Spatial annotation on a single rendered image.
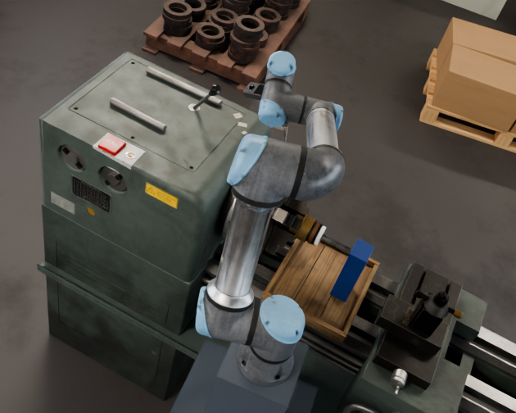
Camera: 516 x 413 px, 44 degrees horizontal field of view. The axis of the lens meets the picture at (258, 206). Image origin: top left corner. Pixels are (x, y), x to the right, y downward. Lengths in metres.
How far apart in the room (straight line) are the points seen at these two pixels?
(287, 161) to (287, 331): 0.43
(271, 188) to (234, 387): 0.60
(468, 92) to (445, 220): 0.96
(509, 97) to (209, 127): 2.81
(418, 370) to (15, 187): 2.32
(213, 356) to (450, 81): 2.88
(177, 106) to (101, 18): 2.75
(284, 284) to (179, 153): 0.58
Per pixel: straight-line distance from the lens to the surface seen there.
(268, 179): 1.33
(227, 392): 1.75
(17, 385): 2.92
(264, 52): 4.50
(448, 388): 2.13
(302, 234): 2.05
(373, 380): 2.03
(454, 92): 4.51
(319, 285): 2.21
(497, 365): 2.36
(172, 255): 2.07
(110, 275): 2.36
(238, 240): 1.43
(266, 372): 1.67
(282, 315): 1.56
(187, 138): 2.02
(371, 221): 3.76
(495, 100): 4.54
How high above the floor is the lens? 2.59
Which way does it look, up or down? 46 degrees down
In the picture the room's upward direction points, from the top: 17 degrees clockwise
